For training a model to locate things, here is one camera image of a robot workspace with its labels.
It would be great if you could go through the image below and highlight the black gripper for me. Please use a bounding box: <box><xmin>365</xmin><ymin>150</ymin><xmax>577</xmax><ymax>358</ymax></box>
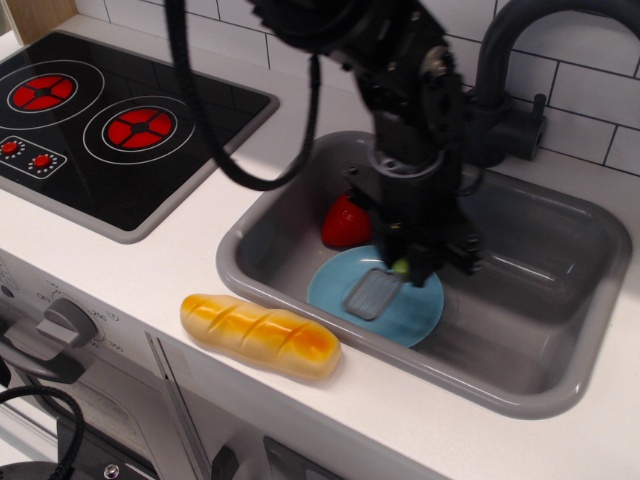
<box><xmin>344</xmin><ymin>151</ymin><xmax>482</xmax><ymax>288</ymax></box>

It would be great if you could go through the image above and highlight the green handled grey spatula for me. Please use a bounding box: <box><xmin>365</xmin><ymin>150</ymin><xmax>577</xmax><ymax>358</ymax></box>
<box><xmin>342</xmin><ymin>259</ymin><xmax>404</xmax><ymax>321</ymax></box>

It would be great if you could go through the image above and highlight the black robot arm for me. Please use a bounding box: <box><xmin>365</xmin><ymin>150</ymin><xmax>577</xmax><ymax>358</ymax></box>
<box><xmin>253</xmin><ymin>1</ymin><xmax>480</xmax><ymax>287</ymax></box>

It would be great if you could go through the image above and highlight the blue plastic plate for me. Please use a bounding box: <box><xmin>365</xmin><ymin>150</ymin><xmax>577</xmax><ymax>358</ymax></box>
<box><xmin>307</xmin><ymin>246</ymin><xmax>445</xmax><ymax>347</ymax></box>

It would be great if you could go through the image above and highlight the grey sink basin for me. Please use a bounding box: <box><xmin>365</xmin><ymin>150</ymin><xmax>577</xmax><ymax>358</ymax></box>
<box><xmin>216</xmin><ymin>132</ymin><xmax>632</xmax><ymax>419</ymax></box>

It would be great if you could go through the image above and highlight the red toy strawberry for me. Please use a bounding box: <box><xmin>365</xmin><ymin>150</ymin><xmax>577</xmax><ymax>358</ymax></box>
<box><xmin>321</xmin><ymin>194</ymin><xmax>372</xmax><ymax>248</ymax></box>

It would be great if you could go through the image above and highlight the dark grey faucet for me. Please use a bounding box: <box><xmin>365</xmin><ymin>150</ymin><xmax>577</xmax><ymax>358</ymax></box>
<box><xmin>467</xmin><ymin>0</ymin><xmax>639</xmax><ymax>168</ymax></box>

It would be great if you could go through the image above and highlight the toy bread loaf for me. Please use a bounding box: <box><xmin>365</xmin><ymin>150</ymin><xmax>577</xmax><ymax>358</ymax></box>
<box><xmin>180</xmin><ymin>294</ymin><xmax>341</xmax><ymax>380</ymax></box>

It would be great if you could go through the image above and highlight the black toy stove top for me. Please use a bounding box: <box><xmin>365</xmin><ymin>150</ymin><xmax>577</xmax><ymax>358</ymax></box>
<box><xmin>0</xmin><ymin>29</ymin><xmax>280</xmax><ymax>245</ymax></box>

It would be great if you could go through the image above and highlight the grey oven knob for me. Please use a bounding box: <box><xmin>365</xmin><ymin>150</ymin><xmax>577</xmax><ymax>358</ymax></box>
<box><xmin>36</xmin><ymin>298</ymin><xmax>98</xmax><ymax>348</ymax></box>

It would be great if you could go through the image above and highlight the wooden side panel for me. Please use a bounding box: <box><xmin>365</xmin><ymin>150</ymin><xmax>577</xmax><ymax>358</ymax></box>
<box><xmin>1</xmin><ymin>0</ymin><xmax>78</xmax><ymax>46</ymax></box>

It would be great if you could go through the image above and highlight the black braided cable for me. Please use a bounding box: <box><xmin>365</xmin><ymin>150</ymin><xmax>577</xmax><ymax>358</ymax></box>
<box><xmin>164</xmin><ymin>0</ymin><xmax>322</xmax><ymax>192</ymax></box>
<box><xmin>0</xmin><ymin>385</ymin><xmax>84</xmax><ymax>480</ymax></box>

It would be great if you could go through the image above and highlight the black braided lower cable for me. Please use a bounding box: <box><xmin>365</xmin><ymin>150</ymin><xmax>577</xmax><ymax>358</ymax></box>
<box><xmin>0</xmin><ymin>385</ymin><xmax>84</xmax><ymax>480</ymax></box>

